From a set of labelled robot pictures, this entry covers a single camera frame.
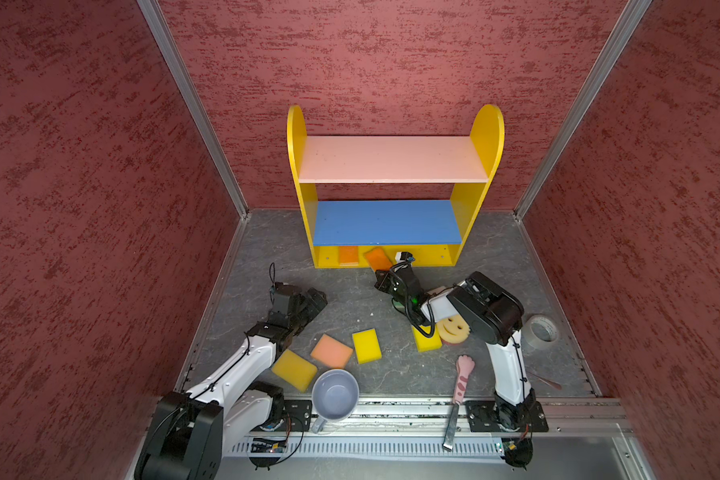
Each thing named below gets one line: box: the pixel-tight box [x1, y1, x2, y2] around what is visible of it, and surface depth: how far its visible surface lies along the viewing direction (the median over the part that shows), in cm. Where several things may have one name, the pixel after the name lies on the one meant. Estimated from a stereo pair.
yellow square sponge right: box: [411, 324, 443, 353], surface depth 87 cm
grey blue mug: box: [312, 369, 360, 434], surface depth 76 cm
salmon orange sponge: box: [310, 334, 353, 369], surface depth 85 cm
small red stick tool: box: [529, 371, 562, 391], surface depth 82 cm
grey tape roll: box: [521, 315, 560, 349], surface depth 89 cm
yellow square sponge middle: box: [352, 328, 383, 365], surface depth 86 cm
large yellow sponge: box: [272, 349, 318, 393], surface depth 81 cm
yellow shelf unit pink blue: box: [287, 105, 505, 268], surface depth 85 cm
